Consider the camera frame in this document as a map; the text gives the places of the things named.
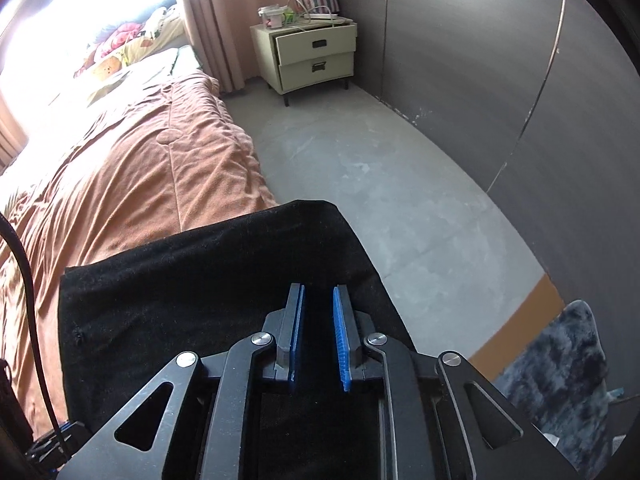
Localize cream nightstand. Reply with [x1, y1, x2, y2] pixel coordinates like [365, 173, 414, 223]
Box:
[250, 20, 359, 107]

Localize pink curtain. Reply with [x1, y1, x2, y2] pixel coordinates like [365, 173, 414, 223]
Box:
[179, 0, 252, 94]
[0, 94, 29, 167]

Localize white folded bedding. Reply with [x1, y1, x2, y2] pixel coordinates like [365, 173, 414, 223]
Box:
[87, 45, 203, 108]

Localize grey fluffy rug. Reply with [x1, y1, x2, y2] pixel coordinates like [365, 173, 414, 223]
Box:
[492, 300, 614, 448]

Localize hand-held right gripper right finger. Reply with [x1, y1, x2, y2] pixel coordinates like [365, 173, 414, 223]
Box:
[332, 285, 556, 480]

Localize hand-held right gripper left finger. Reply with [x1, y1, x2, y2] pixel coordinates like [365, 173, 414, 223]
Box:
[55, 282, 307, 480]

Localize cream printed pillow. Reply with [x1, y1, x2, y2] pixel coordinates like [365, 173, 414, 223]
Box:
[75, 7, 187, 81]

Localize bed with brown blanket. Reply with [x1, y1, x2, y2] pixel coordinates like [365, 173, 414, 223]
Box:
[0, 71, 281, 431]

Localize black pants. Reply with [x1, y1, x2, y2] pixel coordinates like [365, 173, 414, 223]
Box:
[57, 200, 418, 480]

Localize black cable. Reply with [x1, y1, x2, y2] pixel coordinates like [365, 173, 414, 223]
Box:
[0, 212, 71, 456]

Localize white power strip with cables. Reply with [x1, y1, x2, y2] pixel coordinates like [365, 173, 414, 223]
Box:
[287, 5, 352, 29]

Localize white cup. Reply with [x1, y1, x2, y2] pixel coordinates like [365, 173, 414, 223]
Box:
[257, 5, 287, 29]

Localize pink cloth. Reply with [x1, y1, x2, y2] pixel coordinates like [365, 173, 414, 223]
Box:
[97, 30, 147, 57]

